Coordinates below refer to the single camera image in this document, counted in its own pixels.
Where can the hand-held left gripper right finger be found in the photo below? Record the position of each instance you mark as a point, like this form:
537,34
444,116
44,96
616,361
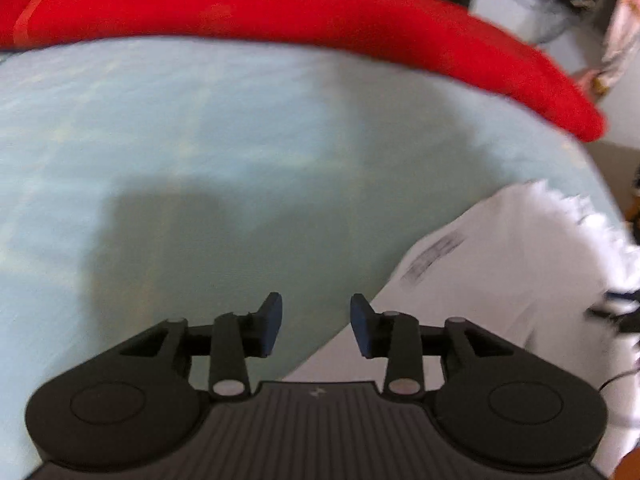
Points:
362,325

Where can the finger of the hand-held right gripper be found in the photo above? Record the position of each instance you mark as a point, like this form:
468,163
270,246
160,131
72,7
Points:
627,310

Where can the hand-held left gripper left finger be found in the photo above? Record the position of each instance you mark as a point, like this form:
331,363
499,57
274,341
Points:
270,322

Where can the white t-shirt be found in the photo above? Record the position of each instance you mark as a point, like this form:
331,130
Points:
500,285

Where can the green checked bed sheet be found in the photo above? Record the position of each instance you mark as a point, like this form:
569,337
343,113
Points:
200,160

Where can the pink striped curtain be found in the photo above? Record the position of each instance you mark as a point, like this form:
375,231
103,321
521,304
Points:
622,35

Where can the red quilt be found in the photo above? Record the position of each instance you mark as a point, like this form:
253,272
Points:
300,15

